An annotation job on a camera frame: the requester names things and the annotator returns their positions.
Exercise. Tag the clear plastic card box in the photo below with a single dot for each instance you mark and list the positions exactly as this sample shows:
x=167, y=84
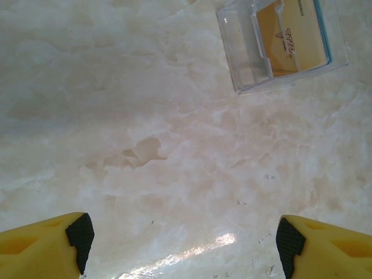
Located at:
x=238, y=58

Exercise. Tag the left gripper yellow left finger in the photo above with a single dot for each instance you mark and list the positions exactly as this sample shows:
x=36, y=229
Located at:
x=35, y=253

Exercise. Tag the gold credit card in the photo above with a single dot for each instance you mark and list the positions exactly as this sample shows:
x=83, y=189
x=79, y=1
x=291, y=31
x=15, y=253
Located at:
x=279, y=43

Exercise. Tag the blue edged plastic card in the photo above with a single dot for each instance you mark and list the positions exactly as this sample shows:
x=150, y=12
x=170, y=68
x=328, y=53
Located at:
x=305, y=8

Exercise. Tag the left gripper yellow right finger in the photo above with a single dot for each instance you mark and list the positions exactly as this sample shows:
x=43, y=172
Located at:
x=334, y=255

